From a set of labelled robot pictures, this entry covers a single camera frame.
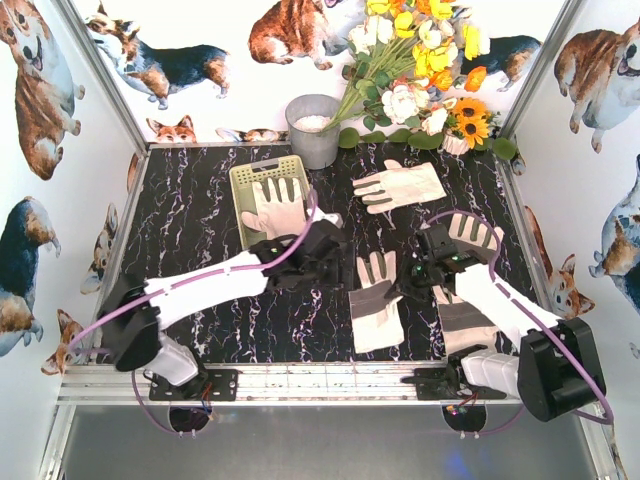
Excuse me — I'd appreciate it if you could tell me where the white grey glove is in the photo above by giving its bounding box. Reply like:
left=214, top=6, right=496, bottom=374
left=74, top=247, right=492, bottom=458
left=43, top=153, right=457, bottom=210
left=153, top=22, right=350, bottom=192
left=349, top=251, right=405, bottom=354
left=241, top=178, right=307, bottom=240
left=433, top=286, right=499, bottom=355
left=449, top=213, right=504, bottom=259

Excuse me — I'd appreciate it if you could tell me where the white work glove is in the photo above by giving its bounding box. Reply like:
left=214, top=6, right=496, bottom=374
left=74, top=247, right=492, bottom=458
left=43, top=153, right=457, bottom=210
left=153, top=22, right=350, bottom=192
left=352, top=159, right=446, bottom=214

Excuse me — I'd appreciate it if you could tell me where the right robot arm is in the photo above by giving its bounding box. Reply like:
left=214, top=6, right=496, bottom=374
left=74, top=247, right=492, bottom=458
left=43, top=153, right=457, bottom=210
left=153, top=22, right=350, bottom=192
left=387, top=224, right=613, bottom=424

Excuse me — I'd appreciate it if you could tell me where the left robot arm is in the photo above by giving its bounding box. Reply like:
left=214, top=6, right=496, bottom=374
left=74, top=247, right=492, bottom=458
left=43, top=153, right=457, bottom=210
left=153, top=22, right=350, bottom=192
left=99, top=214, right=355, bottom=398

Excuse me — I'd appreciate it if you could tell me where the yellow-green storage basket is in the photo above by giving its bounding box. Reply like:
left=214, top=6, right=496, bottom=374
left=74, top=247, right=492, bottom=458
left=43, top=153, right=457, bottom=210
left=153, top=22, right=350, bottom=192
left=229, top=155, right=333, bottom=249

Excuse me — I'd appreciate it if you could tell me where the grey metal bucket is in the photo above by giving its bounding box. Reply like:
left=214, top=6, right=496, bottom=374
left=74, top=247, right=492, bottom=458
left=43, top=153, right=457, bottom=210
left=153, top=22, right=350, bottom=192
left=285, top=94, right=340, bottom=170

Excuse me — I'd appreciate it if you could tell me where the artificial flower bouquet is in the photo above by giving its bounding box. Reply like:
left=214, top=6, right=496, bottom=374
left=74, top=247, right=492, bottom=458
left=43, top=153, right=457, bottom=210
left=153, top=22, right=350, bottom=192
left=319, top=0, right=519, bottom=161

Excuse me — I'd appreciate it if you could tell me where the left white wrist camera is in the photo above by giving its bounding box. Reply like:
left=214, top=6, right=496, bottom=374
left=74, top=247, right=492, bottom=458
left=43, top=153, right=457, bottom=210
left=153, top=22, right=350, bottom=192
left=320, top=213, right=344, bottom=229

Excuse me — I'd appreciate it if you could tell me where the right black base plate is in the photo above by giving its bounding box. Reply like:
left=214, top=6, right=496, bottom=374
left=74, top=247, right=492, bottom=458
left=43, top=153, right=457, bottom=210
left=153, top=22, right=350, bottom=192
left=401, top=368, right=507, bottom=400

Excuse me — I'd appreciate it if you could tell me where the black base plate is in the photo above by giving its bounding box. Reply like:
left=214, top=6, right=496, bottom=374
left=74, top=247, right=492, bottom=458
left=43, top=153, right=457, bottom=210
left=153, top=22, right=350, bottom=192
left=401, top=368, right=507, bottom=400
left=149, top=369, right=239, bottom=402

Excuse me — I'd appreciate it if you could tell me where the aluminium front rail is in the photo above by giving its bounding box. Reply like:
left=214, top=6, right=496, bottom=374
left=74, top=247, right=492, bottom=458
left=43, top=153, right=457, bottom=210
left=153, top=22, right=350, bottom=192
left=57, top=363, right=600, bottom=405

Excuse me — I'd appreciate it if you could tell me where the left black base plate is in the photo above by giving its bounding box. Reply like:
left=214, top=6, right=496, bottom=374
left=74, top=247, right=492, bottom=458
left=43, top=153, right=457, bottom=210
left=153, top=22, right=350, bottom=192
left=149, top=369, right=239, bottom=402

